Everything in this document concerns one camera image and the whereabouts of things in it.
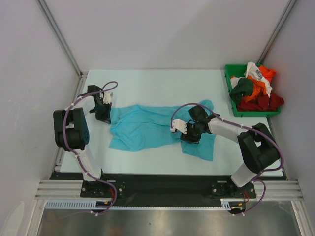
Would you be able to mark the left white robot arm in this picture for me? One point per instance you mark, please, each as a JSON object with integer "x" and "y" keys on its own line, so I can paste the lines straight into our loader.
{"x": 71, "y": 129}

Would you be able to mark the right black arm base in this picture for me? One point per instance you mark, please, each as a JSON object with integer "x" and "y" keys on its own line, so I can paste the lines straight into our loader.
{"x": 227, "y": 189}

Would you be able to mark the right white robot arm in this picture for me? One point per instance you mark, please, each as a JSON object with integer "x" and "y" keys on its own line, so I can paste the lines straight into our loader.
{"x": 258, "y": 147}

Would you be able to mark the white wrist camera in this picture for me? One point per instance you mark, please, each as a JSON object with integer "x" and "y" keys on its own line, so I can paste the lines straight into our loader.
{"x": 107, "y": 97}
{"x": 178, "y": 125}

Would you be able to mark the right aluminium corner post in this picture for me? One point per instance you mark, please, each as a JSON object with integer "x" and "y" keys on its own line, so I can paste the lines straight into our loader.
{"x": 277, "y": 30}

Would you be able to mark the red t shirt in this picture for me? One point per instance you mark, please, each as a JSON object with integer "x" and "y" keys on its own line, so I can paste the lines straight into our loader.
{"x": 262, "y": 104}

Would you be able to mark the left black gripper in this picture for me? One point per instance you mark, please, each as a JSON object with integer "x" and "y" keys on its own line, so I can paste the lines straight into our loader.
{"x": 106, "y": 117}

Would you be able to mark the left aluminium corner post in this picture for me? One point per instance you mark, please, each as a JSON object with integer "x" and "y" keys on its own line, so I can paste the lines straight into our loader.
{"x": 48, "y": 15}

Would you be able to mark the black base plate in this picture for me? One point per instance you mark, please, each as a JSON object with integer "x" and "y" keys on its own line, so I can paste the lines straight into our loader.
{"x": 162, "y": 190}

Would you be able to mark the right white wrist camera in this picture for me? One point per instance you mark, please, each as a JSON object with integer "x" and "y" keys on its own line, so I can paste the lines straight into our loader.
{"x": 178, "y": 125}

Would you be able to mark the light blue t shirt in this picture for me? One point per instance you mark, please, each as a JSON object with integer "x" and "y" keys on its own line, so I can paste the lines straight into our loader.
{"x": 137, "y": 127}

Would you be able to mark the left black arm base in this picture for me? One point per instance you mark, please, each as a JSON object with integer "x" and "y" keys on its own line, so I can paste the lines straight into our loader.
{"x": 96, "y": 189}

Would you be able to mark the orange t shirt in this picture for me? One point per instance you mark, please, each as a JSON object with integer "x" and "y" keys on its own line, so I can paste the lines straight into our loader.
{"x": 268, "y": 71}

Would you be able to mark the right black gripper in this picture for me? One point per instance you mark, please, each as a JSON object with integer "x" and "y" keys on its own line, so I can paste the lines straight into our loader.
{"x": 191, "y": 132}

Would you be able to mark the white printed t shirt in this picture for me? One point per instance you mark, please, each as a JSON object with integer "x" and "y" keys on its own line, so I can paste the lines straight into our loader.
{"x": 251, "y": 86}

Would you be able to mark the white cable duct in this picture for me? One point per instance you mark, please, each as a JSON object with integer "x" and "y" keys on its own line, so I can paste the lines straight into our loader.
{"x": 99, "y": 205}

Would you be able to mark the aluminium front rail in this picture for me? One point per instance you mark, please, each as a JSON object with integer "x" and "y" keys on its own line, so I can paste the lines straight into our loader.
{"x": 70, "y": 189}

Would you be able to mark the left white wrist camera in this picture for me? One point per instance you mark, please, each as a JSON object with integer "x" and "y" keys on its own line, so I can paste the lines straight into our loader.
{"x": 107, "y": 97}

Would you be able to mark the green plastic bin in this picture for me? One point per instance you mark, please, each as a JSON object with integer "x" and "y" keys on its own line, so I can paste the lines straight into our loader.
{"x": 238, "y": 70}

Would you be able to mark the dark green t shirt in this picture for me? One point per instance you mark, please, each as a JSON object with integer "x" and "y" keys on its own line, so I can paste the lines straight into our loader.
{"x": 241, "y": 87}

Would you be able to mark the aluminium corner post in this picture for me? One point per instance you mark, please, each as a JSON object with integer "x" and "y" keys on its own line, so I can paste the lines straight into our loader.
{"x": 48, "y": 15}
{"x": 277, "y": 30}

